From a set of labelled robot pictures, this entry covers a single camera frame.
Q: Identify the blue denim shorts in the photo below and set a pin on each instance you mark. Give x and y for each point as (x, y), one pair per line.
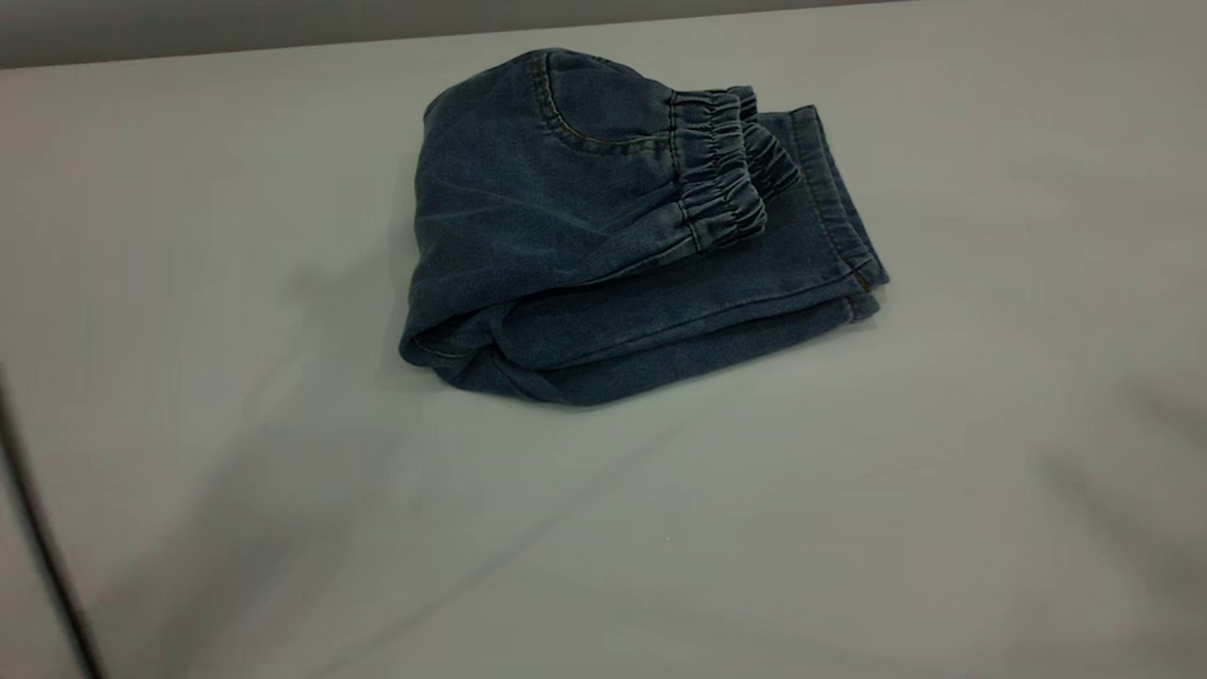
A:
(603, 245)

